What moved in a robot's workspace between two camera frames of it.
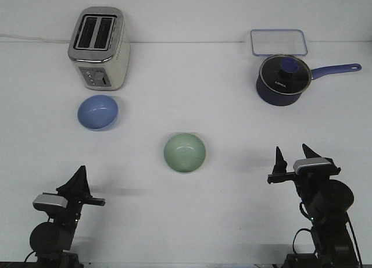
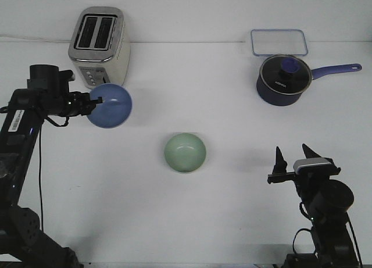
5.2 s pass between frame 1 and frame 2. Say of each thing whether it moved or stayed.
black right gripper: stayed
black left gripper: moved
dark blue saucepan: stayed
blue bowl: moved
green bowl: stayed
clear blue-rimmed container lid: stayed
